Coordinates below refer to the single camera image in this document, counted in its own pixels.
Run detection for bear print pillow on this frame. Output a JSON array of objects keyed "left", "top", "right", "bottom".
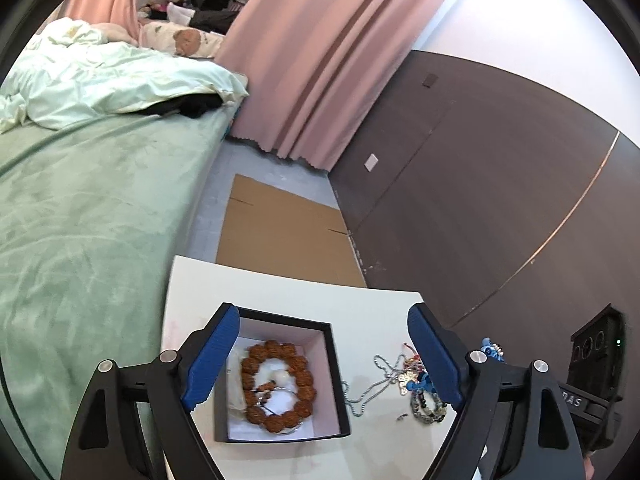
[{"left": 137, "top": 20, "right": 226, "bottom": 58}]

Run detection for wide pink curtain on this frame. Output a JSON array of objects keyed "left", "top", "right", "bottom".
[{"left": 215, "top": 0, "right": 473, "bottom": 171}]

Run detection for blue plush keychain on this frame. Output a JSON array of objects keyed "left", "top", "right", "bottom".
[{"left": 480, "top": 337, "right": 506, "bottom": 363}]

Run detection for flat cardboard sheet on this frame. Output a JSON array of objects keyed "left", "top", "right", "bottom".
[{"left": 216, "top": 174, "right": 368, "bottom": 289}]

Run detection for silver chain necklace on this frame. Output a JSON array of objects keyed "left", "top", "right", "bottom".
[{"left": 342, "top": 352, "right": 416, "bottom": 418}]

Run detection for grey green bead bracelet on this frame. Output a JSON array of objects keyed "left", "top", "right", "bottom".
[{"left": 410, "top": 390, "right": 451, "bottom": 423}]

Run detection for blue charm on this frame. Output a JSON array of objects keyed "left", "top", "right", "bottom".
[{"left": 405, "top": 372, "right": 433, "bottom": 396}]

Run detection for gold dragonfly brooch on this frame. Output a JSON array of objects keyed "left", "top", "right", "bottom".
[{"left": 392, "top": 365, "right": 426, "bottom": 388}]

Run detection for pale green duvet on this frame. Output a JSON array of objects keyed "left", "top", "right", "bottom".
[{"left": 0, "top": 17, "right": 251, "bottom": 133}]

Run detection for bed with green sheet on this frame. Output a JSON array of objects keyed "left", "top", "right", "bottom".
[{"left": 0, "top": 105, "right": 236, "bottom": 480}]

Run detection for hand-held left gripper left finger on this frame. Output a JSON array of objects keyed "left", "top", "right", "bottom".
[{"left": 60, "top": 302, "right": 241, "bottom": 480}]

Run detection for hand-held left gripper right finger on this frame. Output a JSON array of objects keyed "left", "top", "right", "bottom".
[{"left": 407, "top": 302, "right": 586, "bottom": 480}]

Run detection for black jewelry box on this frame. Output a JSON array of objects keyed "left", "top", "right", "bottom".
[{"left": 214, "top": 306, "right": 352, "bottom": 444}]

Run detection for plush toys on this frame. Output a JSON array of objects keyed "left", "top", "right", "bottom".
[{"left": 137, "top": 0, "right": 196, "bottom": 23}]

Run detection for brown bead bracelet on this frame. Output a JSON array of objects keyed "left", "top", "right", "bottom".
[{"left": 240, "top": 340, "right": 318, "bottom": 433}]

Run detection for black cloth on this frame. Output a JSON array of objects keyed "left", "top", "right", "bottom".
[{"left": 145, "top": 91, "right": 223, "bottom": 120}]

